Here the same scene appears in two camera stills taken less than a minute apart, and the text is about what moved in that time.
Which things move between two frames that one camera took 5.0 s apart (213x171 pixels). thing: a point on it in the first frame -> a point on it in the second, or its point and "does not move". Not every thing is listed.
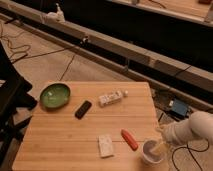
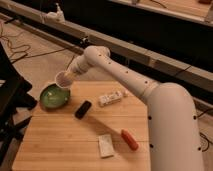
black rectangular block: [83, 109] does not move
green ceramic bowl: [54, 95] does not move
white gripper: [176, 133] -> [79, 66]
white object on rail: [55, 17] does not move
